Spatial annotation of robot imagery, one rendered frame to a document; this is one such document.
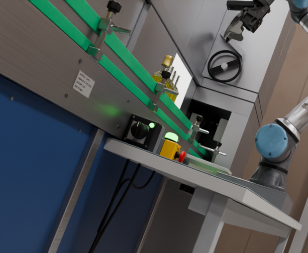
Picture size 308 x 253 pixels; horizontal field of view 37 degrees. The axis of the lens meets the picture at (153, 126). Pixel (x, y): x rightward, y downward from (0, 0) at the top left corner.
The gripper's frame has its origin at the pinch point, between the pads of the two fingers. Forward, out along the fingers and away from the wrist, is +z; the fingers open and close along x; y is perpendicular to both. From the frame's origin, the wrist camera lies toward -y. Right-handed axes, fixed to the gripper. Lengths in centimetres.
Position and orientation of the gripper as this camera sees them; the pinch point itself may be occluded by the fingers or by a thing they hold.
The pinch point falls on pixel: (225, 36)
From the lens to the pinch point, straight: 195.7
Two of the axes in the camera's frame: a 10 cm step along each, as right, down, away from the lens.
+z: -6.5, 7.6, 0.2
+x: 2.8, 2.1, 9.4
